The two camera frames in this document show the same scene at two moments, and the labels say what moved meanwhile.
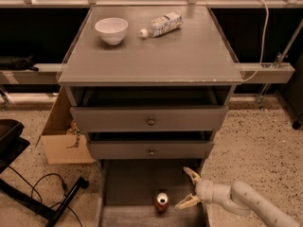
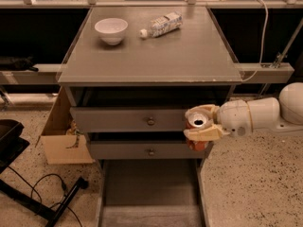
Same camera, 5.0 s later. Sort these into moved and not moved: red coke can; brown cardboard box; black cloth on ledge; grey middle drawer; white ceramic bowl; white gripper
Moved: red coke can; white gripper
Not moved: black cloth on ledge; grey middle drawer; white ceramic bowl; brown cardboard box
